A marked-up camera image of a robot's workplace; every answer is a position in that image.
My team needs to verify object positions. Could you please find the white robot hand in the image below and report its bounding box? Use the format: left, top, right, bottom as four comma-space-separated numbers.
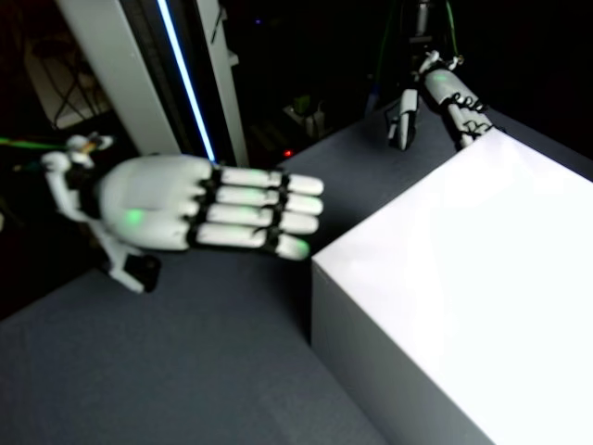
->
386, 67, 507, 152
98, 154, 325, 260

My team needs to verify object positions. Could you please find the large white box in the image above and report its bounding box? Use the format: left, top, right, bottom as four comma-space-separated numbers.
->
309, 128, 593, 445

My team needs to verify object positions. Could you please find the blue light strip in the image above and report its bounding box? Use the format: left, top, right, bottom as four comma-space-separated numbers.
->
156, 0, 218, 163

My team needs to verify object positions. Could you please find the grey table cloth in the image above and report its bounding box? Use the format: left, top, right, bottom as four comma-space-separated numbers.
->
0, 95, 593, 445

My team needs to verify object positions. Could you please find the wide white post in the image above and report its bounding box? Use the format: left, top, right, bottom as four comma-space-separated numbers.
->
56, 0, 201, 161

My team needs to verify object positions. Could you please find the narrow white post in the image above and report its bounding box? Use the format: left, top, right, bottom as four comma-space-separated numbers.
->
196, 0, 250, 167

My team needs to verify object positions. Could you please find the white object with black cords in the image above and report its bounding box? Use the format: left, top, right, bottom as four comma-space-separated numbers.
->
23, 32, 111, 130

